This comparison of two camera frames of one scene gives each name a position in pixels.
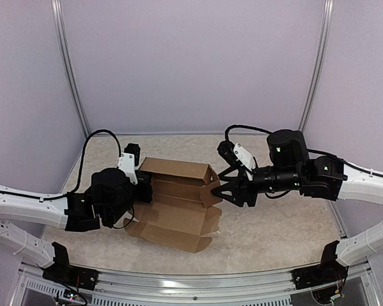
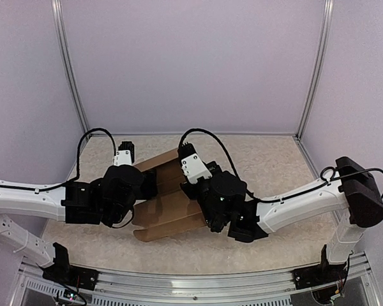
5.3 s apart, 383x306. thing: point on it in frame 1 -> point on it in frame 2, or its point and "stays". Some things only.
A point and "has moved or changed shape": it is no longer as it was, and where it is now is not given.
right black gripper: [239, 190] -> [184, 185]
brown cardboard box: [182, 212] has moved or changed shape
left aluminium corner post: [64, 48] stays
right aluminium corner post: [320, 64] stays
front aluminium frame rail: [36, 285] stays
